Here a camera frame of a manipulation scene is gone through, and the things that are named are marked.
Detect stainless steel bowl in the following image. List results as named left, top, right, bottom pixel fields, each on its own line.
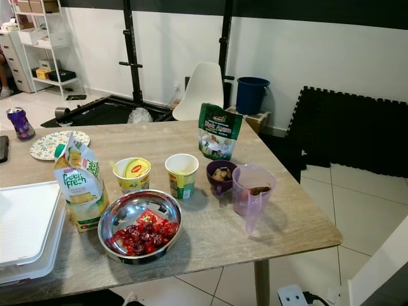
left=98, top=189, right=183, bottom=265

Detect Peel Fresh juice carton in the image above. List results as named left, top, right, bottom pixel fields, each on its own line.
left=54, top=132, right=109, bottom=233

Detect purple drink can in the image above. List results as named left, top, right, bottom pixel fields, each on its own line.
left=6, top=106, right=36, bottom=141

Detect white plastic chair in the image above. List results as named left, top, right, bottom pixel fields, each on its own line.
left=171, top=62, right=225, bottom=122

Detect white lidded plastic container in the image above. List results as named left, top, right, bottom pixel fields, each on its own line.
left=0, top=180, right=66, bottom=267
left=0, top=204, right=69, bottom=286

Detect black steel rack upright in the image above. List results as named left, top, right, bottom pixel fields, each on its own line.
left=119, top=0, right=145, bottom=106
left=218, top=0, right=235, bottom=80

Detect black rack base platform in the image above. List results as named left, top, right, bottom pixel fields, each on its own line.
left=40, top=94, right=176, bottom=128

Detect black smartphone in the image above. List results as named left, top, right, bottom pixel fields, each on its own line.
left=0, top=135, right=10, bottom=163

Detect white storage box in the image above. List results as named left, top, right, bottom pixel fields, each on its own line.
left=18, top=27, right=48, bottom=45

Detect white metal shelf unit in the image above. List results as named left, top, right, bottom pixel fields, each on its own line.
left=13, top=0, right=84, bottom=99

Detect seated person red shirt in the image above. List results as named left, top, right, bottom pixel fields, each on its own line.
left=0, top=51, right=13, bottom=99

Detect brown food pieces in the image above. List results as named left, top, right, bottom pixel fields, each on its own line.
left=214, top=167, right=232, bottom=181

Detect blue plastic bin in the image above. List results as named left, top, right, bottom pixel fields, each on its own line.
left=235, top=76, right=271, bottom=116

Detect white drawer cabinet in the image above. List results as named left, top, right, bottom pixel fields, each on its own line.
left=0, top=29, right=36, bottom=95

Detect light wooden dining table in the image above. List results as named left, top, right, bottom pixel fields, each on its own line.
left=0, top=118, right=344, bottom=306

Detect clear purple measuring jug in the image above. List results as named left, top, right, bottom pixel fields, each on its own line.
left=231, top=163, right=278, bottom=235

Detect dark grey roller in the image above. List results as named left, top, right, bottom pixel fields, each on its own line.
left=54, top=106, right=72, bottom=122

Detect black interlocking foam mat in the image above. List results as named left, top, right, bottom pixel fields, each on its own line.
left=284, top=86, right=408, bottom=179

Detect yellow lidded noodle cup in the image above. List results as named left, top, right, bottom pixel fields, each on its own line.
left=112, top=157, right=152, bottom=194

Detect floral patterned plate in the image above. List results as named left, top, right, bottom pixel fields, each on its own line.
left=29, top=130, right=91, bottom=161

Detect green stock pouch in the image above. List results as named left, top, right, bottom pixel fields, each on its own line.
left=198, top=103, right=244, bottom=161

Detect crumpled clear plastic bag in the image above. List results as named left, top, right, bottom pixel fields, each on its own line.
left=127, top=106, right=154, bottom=124

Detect green yellow paper cup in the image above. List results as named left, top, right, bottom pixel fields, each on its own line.
left=164, top=154, right=200, bottom=200

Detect flat black box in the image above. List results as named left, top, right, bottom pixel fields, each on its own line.
left=48, top=69, right=77, bottom=82

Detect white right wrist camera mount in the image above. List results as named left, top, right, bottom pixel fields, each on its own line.
left=277, top=284, right=310, bottom=306

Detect red fruit pack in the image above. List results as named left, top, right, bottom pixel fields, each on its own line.
left=107, top=208, right=179, bottom=257

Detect dark purple mug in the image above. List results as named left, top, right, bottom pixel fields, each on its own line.
left=206, top=160, right=238, bottom=195

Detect small wooden crate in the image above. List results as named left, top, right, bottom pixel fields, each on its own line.
left=255, top=112, right=272, bottom=133

